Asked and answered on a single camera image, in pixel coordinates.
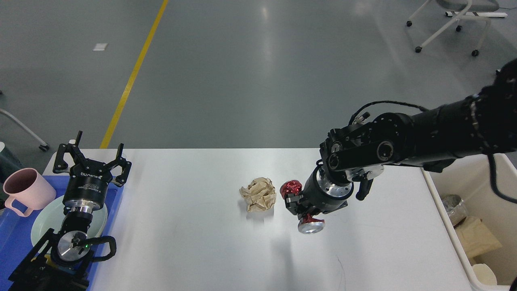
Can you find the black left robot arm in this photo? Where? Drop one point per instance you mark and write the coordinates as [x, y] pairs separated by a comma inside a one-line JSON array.
[[60, 259]]

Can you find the white plastic bin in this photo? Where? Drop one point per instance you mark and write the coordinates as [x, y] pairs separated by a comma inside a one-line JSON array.
[[469, 178]]

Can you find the grey chair frame left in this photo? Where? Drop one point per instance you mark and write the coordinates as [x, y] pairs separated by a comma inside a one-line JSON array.
[[43, 146]]

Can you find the brown paper ball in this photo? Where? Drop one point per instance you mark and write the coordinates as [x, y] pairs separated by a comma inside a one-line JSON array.
[[260, 195]]

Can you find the white office chair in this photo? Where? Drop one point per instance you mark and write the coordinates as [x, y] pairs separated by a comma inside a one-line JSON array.
[[469, 10]]

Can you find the aluminium foil tray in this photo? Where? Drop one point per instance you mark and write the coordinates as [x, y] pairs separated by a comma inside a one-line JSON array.
[[455, 208]]

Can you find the pink mug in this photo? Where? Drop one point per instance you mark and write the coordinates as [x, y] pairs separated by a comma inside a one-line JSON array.
[[28, 186]]

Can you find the blue plastic tray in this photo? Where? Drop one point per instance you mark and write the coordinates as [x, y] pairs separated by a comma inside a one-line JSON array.
[[15, 231]]

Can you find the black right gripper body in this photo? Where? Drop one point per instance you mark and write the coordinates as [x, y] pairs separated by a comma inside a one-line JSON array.
[[324, 194]]

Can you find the white paper cup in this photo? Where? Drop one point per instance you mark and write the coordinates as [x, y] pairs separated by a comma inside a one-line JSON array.
[[484, 274]]

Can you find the crushed red can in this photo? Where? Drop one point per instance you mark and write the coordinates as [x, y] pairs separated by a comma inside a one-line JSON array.
[[309, 225]]

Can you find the person in jeans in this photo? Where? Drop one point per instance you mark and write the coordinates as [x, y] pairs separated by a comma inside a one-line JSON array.
[[9, 164]]

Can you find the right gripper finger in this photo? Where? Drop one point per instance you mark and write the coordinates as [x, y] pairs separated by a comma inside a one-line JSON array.
[[303, 212], [294, 201]]

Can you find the light green plate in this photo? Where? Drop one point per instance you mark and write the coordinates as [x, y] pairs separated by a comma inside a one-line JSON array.
[[52, 216]]

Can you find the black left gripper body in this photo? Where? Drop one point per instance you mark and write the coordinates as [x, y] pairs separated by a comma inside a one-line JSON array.
[[88, 183]]

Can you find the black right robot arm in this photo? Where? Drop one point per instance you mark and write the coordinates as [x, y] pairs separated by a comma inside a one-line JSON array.
[[483, 123]]

